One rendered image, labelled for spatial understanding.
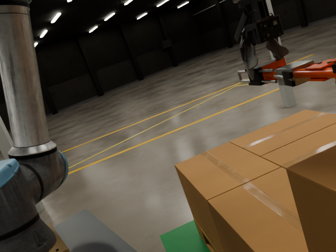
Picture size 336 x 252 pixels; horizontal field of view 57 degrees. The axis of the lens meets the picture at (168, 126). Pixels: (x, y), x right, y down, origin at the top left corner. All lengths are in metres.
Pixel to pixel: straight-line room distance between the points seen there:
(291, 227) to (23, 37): 1.05
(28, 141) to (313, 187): 0.82
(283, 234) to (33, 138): 0.87
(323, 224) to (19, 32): 0.92
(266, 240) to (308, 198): 0.54
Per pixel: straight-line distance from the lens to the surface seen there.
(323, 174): 0.59
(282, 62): 0.93
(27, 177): 1.01
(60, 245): 1.00
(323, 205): 0.59
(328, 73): 0.70
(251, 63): 0.89
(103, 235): 1.07
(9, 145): 3.82
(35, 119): 1.06
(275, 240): 1.13
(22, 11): 1.07
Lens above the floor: 1.22
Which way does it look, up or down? 13 degrees down
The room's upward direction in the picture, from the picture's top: 20 degrees counter-clockwise
